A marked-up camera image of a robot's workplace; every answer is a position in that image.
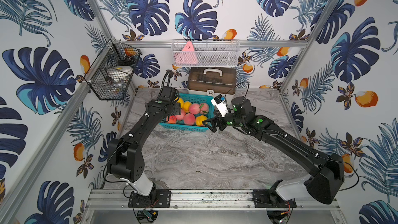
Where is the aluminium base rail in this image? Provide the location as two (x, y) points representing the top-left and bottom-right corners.
(86, 190), (340, 211)

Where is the clear wall shelf basket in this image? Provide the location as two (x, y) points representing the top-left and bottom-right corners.
(171, 40), (240, 67)

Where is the pink peach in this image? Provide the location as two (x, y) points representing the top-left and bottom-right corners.
(189, 103), (201, 115)
(200, 103), (209, 115)
(183, 113), (196, 126)
(175, 109), (186, 121)

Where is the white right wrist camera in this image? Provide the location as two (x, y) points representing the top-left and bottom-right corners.
(211, 94), (230, 117)

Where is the yellow peach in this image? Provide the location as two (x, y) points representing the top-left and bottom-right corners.
(177, 97), (184, 108)
(195, 115), (208, 127)
(182, 101), (192, 113)

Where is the white bowl in basket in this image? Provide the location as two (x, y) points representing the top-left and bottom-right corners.
(106, 66), (133, 83)

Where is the small red orange peach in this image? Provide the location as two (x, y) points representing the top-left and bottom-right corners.
(167, 116), (177, 124)

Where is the pink triangle item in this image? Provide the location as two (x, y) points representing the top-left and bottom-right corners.
(174, 41), (198, 65)

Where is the black wire wall basket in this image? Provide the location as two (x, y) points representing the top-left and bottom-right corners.
(84, 39), (142, 101)

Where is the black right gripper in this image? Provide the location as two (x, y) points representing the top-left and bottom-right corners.
(201, 108), (245, 133)

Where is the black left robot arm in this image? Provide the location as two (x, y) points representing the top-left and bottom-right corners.
(104, 86), (181, 197)

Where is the teal plastic basket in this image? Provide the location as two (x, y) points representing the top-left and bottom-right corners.
(159, 93), (215, 132)

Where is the white brown storage box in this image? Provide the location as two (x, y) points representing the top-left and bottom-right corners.
(188, 67), (237, 96)

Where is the yellow peach front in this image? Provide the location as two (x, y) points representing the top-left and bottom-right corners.
(195, 115), (208, 127)

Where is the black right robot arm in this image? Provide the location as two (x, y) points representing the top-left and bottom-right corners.
(203, 95), (345, 204)

